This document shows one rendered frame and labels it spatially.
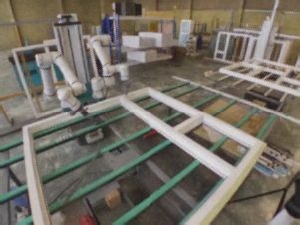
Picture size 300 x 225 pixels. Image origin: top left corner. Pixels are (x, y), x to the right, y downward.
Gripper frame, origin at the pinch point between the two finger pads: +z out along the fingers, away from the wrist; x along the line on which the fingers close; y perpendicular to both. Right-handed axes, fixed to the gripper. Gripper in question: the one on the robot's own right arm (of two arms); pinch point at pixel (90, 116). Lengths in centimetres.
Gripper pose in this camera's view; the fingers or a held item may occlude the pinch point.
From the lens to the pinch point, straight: 145.0
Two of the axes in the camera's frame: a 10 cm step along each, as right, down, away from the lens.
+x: -6.5, -3.9, 6.5
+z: 4.0, 5.6, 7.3
